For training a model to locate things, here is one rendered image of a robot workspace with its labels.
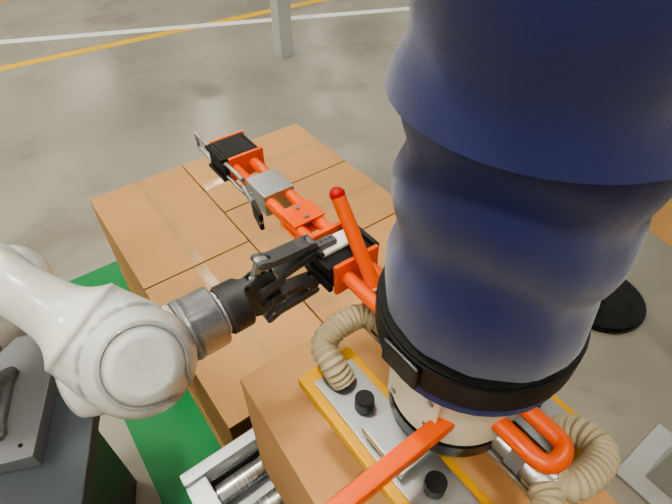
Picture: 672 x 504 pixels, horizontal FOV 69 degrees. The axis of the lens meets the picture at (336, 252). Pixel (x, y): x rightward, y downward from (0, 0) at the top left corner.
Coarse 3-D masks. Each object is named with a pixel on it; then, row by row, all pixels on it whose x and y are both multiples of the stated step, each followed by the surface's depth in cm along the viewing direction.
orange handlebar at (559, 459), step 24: (240, 168) 92; (264, 168) 92; (288, 192) 87; (288, 216) 81; (312, 216) 81; (360, 288) 70; (432, 432) 55; (504, 432) 55; (552, 432) 55; (384, 456) 53; (408, 456) 53; (528, 456) 53; (552, 456) 53; (360, 480) 51; (384, 480) 51
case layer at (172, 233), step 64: (128, 192) 198; (192, 192) 198; (320, 192) 198; (384, 192) 198; (128, 256) 172; (192, 256) 172; (384, 256) 172; (256, 320) 152; (320, 320) 153; (192, 384) 165
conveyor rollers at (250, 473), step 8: (248, 464) 120; (256, 464) 120; (240, 472) 119; (248, 472) 119; (256, 472) 119; (264, 472) 120; (224, 480) 118; (232, 480) 117; (240, 480) 117; (248, 480) 118; (256, 480) 119; (216, 488) 116; (224, 488) 116; (232, 488) 116; (240, 488) 117; (224, 496) 115; (232, 496) 116; (264, 496) 115; (272, 496) 115
